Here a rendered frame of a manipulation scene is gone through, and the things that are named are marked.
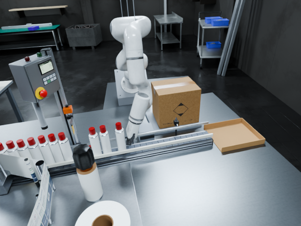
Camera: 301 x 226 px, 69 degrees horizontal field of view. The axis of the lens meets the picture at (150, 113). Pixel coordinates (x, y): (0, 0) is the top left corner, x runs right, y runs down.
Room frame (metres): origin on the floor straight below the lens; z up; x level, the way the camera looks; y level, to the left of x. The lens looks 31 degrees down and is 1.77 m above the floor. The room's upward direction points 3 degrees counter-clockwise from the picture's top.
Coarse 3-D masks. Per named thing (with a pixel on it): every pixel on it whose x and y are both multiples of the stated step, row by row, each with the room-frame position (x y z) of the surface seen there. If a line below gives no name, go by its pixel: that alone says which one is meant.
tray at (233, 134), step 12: (228, 120) 1.30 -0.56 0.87; (240, 120) 1.32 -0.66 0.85; (216, 132) 1.21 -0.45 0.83; (228, 132) 1.20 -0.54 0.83; (240, 132) 1.19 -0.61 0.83; (252, 132) 1.18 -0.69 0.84; (216, 144) 1.08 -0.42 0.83; (228, 144) 1.08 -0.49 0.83; (240, 144) 1.03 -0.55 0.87; (252, 144) 1.05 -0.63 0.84
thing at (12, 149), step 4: (12, 140) 0.92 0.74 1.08; (8, 144) 0.90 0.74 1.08; (12, 144) 0.91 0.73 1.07; (8, 148) 0.90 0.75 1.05; (12, 148) 0.90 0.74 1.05; (16, 148) 0.91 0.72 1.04; (8, 152) 0.89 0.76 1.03; (12, 152) 0.89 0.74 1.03; (16, 152) 0.90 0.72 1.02; (20, 156) 0.91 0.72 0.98
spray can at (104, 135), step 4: (100, 128) 0.99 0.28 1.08; (104, 128) 0.99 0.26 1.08; (100, 132) 1.00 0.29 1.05; (104, 132) 0.99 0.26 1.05; (100, 136) 0.98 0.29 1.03; (104, 136) 0.98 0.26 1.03; (108, 136) 1.00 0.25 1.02; (100, 140) 0.99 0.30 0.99; (104, 140) 0.98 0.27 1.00; (108, 140) 0.99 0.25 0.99; (104, 144) 0.98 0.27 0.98; (108, 144) 0.99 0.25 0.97; (104, 148) 0.98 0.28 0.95; (108, 148) 0.98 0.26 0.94; (104, 152) 0.98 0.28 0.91; (108, 152) 0.98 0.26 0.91; (108, 156) 0.98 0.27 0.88
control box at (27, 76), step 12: (24, 60) 1.02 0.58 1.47; (36, 60) 1.01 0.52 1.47; (12, 72) 0.97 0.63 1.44; (24, 72) 0.94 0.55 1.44; (36, 72) 0.98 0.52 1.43; (48, 72) 1.04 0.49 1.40; (24, 84) 0.95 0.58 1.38; (36, 84) 0.96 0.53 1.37; (48, 84) 1.02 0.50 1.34; (24, 96) 0.97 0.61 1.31; (36, 96) 0.94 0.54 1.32
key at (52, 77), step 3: (54, 72) 1.07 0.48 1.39; (48, 75) 1.04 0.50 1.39; (51, 75) 1.05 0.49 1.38; (54, 75) 1.07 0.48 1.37; (42, 78) 1.00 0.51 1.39; (45, 78) 1.02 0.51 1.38; (48, 78) 1.03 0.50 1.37; (51, 78) 1.05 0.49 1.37; (54, 78) 1.06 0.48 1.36; (45, 81) 1.01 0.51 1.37; (48, 81) 1.03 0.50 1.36; (51, 81) 1.04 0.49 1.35; (45, 84) 1.01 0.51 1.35
